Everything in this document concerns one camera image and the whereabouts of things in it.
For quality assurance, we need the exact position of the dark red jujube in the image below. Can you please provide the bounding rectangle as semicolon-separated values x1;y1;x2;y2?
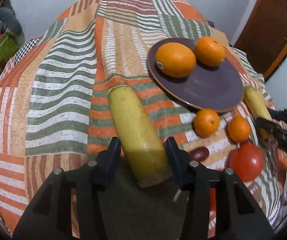
189;147;209;162

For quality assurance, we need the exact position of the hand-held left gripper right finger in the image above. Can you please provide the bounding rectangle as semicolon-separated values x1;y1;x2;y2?
166;137;276;240

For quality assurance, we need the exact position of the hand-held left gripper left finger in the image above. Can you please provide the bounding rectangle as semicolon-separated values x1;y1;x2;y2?
13;137;121;240

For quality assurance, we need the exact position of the brown wooden door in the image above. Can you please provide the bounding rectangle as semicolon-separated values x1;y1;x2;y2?
234;0;287;82

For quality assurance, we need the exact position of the red tomato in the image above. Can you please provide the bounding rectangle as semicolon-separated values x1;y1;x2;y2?
229;142;264;182

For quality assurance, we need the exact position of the grey cloth bundle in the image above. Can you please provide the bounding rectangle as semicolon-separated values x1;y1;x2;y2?
0;7;23;36

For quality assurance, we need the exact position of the dark purple round plate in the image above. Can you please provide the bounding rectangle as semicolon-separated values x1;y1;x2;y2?
148;38;244;112

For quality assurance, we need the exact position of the small yellow banana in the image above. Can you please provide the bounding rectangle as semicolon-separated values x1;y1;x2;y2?
244;86;273;139

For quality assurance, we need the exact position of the small orange mandarin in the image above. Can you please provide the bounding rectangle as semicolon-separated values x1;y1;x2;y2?
194;109;220;138
228;117;251;142

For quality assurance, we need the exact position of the orange with dark stem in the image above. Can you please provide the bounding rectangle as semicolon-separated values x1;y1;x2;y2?
194;36;226;67

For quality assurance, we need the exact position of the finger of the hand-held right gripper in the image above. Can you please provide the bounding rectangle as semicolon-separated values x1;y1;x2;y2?
255;109;287;155

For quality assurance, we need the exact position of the large orange with sticker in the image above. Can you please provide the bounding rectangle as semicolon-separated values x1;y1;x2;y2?
155;42;197;78

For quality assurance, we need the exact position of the large yellow banana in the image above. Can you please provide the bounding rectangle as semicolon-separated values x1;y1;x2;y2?
108;85;173;188

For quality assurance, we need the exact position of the striped patchwork tablecloth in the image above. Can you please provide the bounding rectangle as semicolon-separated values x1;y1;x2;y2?
0;0;287;238

